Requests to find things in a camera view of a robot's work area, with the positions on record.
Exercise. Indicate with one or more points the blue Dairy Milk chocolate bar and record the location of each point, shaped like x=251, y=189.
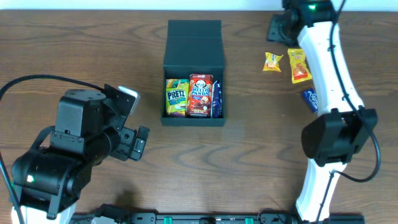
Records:
x=216, y=106

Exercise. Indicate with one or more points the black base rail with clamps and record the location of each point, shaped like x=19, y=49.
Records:
x=111, y=214

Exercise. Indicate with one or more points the red Hello Panda box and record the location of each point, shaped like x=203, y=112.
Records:
x=199, y=96

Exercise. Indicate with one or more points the blue Eclipse mint tin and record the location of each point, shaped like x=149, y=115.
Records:
x=311, y=99

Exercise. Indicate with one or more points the black gift box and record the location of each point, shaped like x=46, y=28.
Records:
x=194, y=46

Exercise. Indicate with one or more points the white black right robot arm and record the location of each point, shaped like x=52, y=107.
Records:
x=343, y=124

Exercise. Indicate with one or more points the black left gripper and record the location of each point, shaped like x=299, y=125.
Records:
x=131, y=144

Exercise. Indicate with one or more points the small yellow snack packet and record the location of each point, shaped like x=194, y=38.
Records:
x=272, y=62

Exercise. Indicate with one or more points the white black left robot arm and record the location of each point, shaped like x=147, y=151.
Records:
x=49, y=177

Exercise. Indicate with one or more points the long yellow orange snack packet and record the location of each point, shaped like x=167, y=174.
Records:
x=300, y=71

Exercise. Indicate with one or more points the green Pretz snack box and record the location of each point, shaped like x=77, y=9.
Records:
x=176, y=93

